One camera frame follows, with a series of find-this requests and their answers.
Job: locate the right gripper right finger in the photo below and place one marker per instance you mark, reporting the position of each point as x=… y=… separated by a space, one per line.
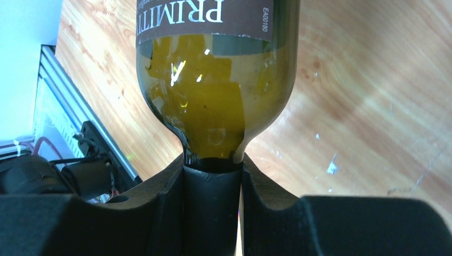
x=276 y=222

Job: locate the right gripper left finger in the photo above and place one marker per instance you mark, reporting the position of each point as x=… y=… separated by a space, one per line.
x=145 y=220

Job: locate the dark brown wine bottle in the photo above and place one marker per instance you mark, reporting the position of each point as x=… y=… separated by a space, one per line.
x=216 y=74

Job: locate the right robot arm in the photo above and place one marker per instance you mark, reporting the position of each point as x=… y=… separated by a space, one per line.
x=31 y=174

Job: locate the aluminium rail frame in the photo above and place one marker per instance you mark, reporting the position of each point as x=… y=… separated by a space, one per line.
x=60 y=100

